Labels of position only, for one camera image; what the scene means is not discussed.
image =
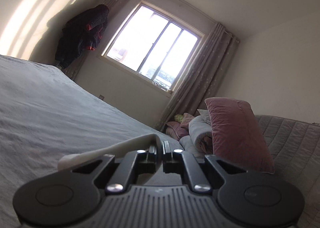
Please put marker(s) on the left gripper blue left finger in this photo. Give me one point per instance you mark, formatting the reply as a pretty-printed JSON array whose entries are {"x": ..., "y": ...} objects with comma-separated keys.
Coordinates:
[{"x": 134, "y": 163}]

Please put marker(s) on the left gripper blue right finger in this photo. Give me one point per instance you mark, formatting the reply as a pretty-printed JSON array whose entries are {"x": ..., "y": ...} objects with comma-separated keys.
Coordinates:
[{"x": 185, "y": 164}]

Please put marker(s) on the white Winnie Pooh sweatshirt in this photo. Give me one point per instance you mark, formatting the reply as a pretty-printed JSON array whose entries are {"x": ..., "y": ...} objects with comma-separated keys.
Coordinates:
[{"x": 119, "y": 150}]

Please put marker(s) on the folded grey pink quilt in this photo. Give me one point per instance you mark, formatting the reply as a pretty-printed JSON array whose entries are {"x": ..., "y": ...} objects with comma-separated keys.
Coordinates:
[{"x": 194, "y": 133}]

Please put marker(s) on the dusty pink pillow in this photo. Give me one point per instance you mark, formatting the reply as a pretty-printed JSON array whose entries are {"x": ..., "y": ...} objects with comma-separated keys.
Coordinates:
[{"x": 236, "y": 134}]

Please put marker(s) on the grey curtain right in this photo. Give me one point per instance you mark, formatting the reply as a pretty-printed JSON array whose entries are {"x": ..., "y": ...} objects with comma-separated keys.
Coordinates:
[{"x": 204, "y": 76}]

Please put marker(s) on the grey curtain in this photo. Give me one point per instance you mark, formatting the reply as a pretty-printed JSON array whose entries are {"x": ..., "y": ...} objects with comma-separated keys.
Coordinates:
[
  {"x": 114, "y": 7},
  {"x": 204, "y": 76}
]

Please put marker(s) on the grey quilted headboard cover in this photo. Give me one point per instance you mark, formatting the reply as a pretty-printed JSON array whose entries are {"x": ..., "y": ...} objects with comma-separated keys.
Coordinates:
[{"x": 294, "y": 146}]

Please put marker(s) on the window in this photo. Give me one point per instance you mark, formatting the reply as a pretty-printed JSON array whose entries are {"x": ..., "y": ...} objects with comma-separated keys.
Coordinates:
[{"x": 154, "y": 45}]

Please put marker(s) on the dark blue hanging jacket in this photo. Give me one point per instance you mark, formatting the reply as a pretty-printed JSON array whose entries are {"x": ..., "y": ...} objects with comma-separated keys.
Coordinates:
[{"x": 81, "y": 33}]

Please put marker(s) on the grey curtain left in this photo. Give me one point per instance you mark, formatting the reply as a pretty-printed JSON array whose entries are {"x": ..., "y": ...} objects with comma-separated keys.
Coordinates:
[{"x": 114, "y": 7}]

